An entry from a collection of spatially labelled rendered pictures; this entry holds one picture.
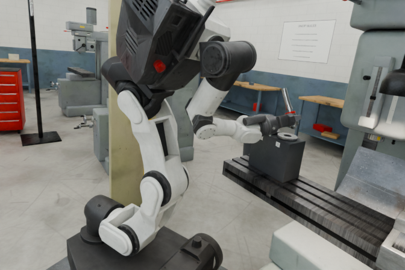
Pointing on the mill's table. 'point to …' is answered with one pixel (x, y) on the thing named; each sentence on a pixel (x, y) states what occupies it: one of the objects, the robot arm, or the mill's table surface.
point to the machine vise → (392, 252)
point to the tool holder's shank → (286, 100)
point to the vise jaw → (400, 222)
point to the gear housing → (379, 10)
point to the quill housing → (358, 72)
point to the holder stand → (278, 155)
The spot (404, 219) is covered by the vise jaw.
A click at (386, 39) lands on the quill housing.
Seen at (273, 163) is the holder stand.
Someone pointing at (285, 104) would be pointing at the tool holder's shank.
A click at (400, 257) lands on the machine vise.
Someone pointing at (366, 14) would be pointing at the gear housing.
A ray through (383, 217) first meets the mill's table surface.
